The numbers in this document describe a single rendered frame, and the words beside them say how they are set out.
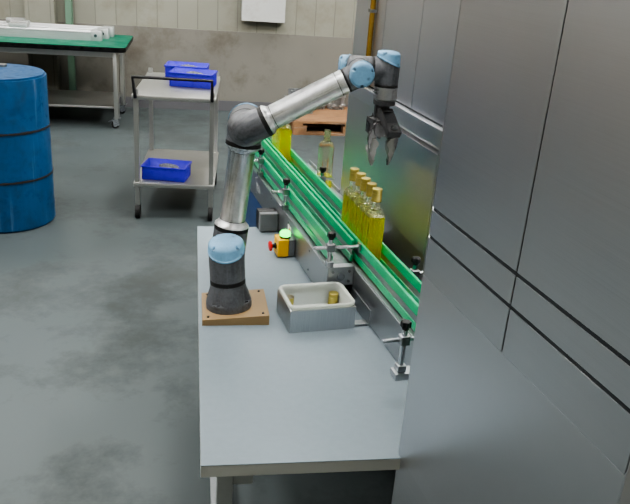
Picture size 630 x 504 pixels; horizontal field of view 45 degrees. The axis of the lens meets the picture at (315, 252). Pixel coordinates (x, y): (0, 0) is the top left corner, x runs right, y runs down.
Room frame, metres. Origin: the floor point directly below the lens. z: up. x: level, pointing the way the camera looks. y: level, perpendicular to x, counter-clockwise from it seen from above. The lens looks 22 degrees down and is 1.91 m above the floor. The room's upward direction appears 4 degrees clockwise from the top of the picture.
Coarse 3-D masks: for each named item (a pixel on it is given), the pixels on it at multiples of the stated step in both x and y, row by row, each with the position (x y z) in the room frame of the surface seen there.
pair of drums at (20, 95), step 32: (0, 64) 4.99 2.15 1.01; (0, 96) 4.55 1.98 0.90; (32, 96) 4.70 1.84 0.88; (0, 128) 4.55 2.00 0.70; (32, 128) 4.68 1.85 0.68; (0, 160) 4.54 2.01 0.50; (32, 160) 4.67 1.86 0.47; (0, 192) 4.54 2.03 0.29; (32, 192) 4.65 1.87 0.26; (0, 224) 4.53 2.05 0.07; (32, 224) 4.64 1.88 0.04
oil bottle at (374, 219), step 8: (368, 208) 2.42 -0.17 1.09; (368, 216) 2.39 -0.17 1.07; (376, 216) 2.39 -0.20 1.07; (384, 216) 2.40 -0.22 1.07; (368, 224) 2.39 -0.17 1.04; (376, 224) 2.39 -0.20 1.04; (368, 232) 2.38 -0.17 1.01; (376, 232) 2.39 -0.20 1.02; (368, 240) 2.38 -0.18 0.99; (376, 240) 2.39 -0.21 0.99; (368, 248) 2.38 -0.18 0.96; (376, 248) 2.39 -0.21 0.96; (376, 256) 2.39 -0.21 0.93
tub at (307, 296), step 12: (288, 288) 2.28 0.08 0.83; (300, 288) 2.30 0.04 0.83; (312, 288) 2.31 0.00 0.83; (324, 288) 2.32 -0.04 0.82; (336, 288) 2.33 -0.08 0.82; (288, 300) 2.17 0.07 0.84; (300, 300) 2.29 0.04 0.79; (312, 300) 2.31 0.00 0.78; (324, 300) 2.32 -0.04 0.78; (348, 300) 2.23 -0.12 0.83
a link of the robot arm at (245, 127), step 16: (352, 64) 2.29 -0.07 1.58; (368, 64) 2.25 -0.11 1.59; (320, 80) 2.28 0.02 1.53; (336, 80) 2.26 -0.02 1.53; (352, 80) 2.24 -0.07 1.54; (368, 80) 2.25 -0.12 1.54; (288, 96) 2.27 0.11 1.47; (304, 96) 2.25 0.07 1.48; (320, 96) 2.25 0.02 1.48; (336, 96) 2.26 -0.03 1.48; (240, 112) 2.28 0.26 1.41; (256, 112) 2.24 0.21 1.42; (272, 112) 2.24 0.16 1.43; (288, 112) 2.24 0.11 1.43; (304, 112) 2.26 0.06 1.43; (240, 128) 2.24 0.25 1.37; (256, 128) 2.22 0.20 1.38; (272, 128) 2.24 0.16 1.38; (240, 144) 2.27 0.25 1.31
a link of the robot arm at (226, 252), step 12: (216, 240) 2.25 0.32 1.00; (228, 240) 2.25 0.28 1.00; (240, 240) 2.25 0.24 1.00; (216, 252) 2.19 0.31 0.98; (228, 252) 2.19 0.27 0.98; (240, 252) 2.22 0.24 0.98; (216, 264) 2.19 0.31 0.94; (228, 264) 2.19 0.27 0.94; (240, 264) 2.21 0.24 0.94; (216, 276) 2.19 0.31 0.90; (228, 276) 2.19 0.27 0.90; (240, 276) 2.21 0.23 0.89
